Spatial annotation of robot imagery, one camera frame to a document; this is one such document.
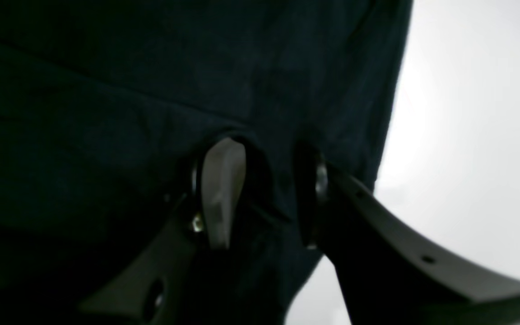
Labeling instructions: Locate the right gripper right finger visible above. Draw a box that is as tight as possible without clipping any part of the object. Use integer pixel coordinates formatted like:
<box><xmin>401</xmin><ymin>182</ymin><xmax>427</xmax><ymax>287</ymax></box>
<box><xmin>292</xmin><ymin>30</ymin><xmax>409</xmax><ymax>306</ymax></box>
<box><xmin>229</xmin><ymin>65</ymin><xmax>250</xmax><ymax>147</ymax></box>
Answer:
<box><xmin>294</xmin><ymin>144</ymin><xmax>520</xmax><ymax>325</ymax></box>

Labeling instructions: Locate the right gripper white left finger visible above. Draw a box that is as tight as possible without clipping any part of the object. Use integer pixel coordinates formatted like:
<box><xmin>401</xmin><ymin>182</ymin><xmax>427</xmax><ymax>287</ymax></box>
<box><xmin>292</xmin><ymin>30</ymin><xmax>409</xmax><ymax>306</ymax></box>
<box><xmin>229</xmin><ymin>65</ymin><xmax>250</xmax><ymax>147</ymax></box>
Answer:
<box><xmin>78</xmin><ymin>138</ymin><xmax>247</xmax><ymax>323</ymax></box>

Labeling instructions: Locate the black T-shirt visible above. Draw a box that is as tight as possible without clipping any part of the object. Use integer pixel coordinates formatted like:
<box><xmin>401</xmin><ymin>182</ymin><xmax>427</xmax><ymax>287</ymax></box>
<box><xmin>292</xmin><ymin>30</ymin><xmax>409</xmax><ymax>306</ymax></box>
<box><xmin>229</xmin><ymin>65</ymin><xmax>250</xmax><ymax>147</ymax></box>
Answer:
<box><xmin>0</xmin><ymin>0</ymin><xmax>413</xmax><ymax>325</ymax></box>

